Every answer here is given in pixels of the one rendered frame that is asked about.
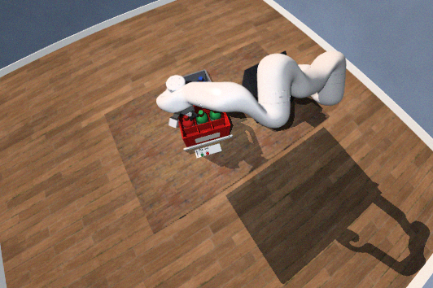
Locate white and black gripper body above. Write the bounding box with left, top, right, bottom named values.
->
left=181, top=106, right=195, bottom=116

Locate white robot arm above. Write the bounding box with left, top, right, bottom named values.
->
left=156, top=51, right=347, bottom=129

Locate red bottle with pink label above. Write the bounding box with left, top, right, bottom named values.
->
left=182, top=115, right=195, bottom=129

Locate green bottle with light green label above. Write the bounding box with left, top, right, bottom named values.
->
left=209, top=110, right=221, bottom=121

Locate white paper pick list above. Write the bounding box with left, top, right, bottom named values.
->
left=195, top=143, right=222, bottom=158

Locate grey plastic crate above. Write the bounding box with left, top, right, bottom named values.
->
left=183, top=69, right=211, bottom=84

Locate red crate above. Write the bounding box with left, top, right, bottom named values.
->
left=178, top=105, right=230, bottom=147

